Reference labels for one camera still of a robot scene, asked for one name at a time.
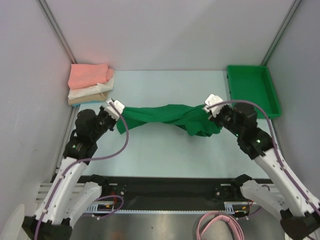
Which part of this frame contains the green t shirt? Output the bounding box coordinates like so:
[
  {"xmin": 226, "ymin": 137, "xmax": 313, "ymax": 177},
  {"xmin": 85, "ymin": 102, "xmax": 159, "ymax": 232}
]
[{"xmin": 122, "ymin": 104, "xmax": 222, "ymax": 137}]

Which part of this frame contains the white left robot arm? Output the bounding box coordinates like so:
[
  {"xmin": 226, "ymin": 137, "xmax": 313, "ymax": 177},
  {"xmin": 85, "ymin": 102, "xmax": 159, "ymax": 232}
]
[{"xmin": 22, "ymin": 99, "xmax": 126, "ymax": 240}]

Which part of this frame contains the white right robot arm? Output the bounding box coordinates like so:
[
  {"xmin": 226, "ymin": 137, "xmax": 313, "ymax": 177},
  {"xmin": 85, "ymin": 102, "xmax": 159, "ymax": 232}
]
[{"xmin": 203, "ymin": 100, "xmax": 320, "ymax": 240}]

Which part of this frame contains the tan folded t shirt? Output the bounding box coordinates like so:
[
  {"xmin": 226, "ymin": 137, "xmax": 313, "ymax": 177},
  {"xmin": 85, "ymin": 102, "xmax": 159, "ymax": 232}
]
[{"xmin": 68, "ymin": 92, "xmax": 108, "ymax": 106}]

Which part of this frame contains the white folded t shirt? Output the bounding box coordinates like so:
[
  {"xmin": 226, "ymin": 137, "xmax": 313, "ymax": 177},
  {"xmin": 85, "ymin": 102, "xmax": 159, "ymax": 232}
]
[{"xmin": 68, "ymin": 75, "xmax": 115, "ymax": 100}]

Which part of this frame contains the green plastic tray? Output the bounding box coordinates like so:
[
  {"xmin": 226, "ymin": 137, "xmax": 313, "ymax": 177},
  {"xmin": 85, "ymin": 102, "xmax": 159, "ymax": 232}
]
[{"xmin": 226, "ymin": 65, "xmax": 282, "ymax": 120}]

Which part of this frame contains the pink folded t shirt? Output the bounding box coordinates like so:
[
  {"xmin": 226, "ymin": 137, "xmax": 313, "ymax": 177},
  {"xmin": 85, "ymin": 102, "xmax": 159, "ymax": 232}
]
[{"xmin": 68, "ymin": 63, "xmax": 115, "ymax": 90}]

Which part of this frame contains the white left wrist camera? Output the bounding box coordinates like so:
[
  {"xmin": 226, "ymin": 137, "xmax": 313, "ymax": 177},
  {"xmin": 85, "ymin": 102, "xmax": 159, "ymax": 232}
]
[{"xmin": 104, "ymin": 98, "xmax": 125, "ymax": 122}]

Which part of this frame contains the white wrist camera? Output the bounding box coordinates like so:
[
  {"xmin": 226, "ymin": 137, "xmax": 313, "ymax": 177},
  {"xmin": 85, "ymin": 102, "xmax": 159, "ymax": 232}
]
[
  {"xmin": 104, "ymin": 98, "xmax": 125, "ymax": 122},
  {"xmin": 203, "ymin": 94, "xmax": 225, "ymax": 118}
]

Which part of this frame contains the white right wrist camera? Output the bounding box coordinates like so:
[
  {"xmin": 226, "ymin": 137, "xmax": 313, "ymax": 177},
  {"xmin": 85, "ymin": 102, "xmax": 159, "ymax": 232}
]
[{"xmin": 203, "ymin": 94, "xmax": 225, "ymax": 118}]

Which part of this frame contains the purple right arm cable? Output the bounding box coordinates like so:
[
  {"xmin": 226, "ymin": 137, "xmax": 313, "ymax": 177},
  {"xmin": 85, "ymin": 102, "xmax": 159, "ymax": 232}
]
[{"xmin": 207, "ymin": 99, "xmax": 320, "ymax": 236}]

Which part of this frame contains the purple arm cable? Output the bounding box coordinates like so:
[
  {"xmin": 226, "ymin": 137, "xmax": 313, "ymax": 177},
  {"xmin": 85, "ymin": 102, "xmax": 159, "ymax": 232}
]
[
  {"xmin": 207, "ymin": 99, "xmax": 320, "ymax": 236},
  {"xmin": 33, "ymin": 99, "xmax": 130, "ymax": 238}
]

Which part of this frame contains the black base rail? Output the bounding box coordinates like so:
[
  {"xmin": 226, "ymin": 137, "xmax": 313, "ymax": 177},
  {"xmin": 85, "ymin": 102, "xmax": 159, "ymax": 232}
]
[{"xmin": 49, "ymin": 175, "xmax": 253, "ymax": 211}]

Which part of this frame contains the white slotted cable duct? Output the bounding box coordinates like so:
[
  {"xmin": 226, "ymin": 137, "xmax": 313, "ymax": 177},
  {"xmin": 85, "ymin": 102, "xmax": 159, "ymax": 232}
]
[{"xmin": 84, "ymin": 201, "xmax": 251, "ymax": 215}]

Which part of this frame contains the aluminium extrusion rail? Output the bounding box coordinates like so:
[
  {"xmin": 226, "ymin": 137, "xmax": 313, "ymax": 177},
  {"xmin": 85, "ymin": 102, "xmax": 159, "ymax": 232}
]
[{"xmin": 35, "ymin": 183, "xmax": 85, "ymax": 204}]

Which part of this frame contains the pink coiled cable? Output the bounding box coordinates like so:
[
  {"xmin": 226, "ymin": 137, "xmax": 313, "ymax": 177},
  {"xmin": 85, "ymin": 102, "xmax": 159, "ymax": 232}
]
[{"xmin": 196, "ymin": 211, "xmax": 245, "ymax": 240}]

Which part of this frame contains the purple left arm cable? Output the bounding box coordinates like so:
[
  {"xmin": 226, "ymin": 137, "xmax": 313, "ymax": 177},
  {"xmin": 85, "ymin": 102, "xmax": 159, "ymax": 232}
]
[{"xmin": 33, "ymin": 99, "xmax": 130, "ymax": 238}]

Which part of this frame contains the left aluminium frame post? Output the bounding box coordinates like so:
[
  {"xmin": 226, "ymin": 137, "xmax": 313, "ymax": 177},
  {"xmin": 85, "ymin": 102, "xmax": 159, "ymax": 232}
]
[{"xmin": 36, "ymin": 0, "xmax": 77, "ymax": 64}]

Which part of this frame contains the aluminium frame post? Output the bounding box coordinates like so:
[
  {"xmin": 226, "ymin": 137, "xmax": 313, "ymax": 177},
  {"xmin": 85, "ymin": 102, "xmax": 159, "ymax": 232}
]
[
  {"xmin": 260, "ymin": 0, "xmax": 303, "ymax": 66},
  {"xmin": 36, "ymin": 0, "xmax": 77, "ymax": 64}
]

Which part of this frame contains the right aluminium frame post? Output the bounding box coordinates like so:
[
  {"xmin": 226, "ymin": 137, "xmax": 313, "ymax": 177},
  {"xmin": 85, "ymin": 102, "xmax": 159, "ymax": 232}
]
[{"xmin": 260, "ymin": 0, "xmax": 303, "ymax": 66}]

